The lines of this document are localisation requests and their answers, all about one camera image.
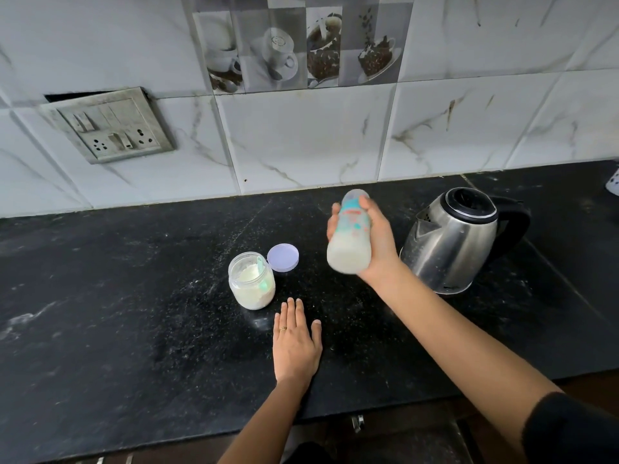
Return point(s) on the person's left forearm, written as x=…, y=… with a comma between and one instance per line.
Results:
x=263, y=427

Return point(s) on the white appliance at right edge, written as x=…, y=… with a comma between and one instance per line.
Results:
x=614, y=182

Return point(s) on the clear printed baby bottle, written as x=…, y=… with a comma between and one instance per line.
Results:
x=349, y=246

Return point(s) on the black trousers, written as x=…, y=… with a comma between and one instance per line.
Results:
x=309, y=454

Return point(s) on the dark wooden base cabinet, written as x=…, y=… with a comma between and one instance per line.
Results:
x=411, y=434

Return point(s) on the clear bottle cap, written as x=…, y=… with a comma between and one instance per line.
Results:
x=355, y=194

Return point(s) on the steel electric kettle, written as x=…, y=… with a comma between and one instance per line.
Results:
x=452, y=246

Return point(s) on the black shirt sleeve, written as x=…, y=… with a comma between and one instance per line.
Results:
x=570, y=430

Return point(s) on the person's right hand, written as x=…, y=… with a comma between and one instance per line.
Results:
x=382, y=246

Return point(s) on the grey wall switch socket panel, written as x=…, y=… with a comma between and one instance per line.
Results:
x=109, y=127

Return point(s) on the lilac round jar lid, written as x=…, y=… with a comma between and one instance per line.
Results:
x=283, y=258

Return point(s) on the person's right forearm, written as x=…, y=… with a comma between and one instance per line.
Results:
x=469, y=352

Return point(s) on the person's left hand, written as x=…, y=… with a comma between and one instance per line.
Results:
x=296, y=350

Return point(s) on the blue measuring spoon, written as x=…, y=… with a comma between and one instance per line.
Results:
x=261, y=265

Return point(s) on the blue bottle collar with nipple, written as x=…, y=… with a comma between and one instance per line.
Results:
x=352, y=204

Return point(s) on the clear milk powder jar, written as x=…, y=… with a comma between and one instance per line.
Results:
x=251, y=289

